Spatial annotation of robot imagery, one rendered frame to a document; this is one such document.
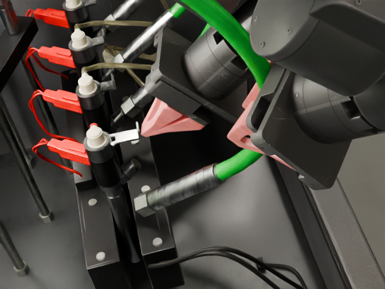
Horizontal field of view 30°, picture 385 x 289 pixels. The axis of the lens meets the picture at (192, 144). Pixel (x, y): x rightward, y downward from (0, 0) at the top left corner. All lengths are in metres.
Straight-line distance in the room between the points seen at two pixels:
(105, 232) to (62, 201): 0.25
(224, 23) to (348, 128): 0.11
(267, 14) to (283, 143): 0.11
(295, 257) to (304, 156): 0.49
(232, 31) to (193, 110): 0.18
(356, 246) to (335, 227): 0.03
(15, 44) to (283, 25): 0.58
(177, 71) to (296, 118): 0.20
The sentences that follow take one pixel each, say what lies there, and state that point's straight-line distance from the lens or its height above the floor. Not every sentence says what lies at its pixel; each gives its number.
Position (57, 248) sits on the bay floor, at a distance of 1.02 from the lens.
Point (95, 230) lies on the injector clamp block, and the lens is 0.83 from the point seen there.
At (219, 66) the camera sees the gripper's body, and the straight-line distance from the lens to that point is 0.62.
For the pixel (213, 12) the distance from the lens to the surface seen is 0.47.
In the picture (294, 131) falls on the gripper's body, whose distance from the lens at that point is 0.47.
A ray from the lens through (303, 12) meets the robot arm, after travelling 0.36.
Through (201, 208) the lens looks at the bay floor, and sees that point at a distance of 1.01.
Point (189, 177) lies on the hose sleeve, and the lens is 0.61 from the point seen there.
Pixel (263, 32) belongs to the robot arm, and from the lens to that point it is 0.38.
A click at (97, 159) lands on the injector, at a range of 0.72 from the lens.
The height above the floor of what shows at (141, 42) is 1.10.
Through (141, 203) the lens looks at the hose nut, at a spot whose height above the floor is 1.13.
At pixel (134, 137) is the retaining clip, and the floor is 1.12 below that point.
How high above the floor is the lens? 1.63
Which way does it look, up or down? 47 degrees down
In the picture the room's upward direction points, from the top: 11 degrees counter-clockwise
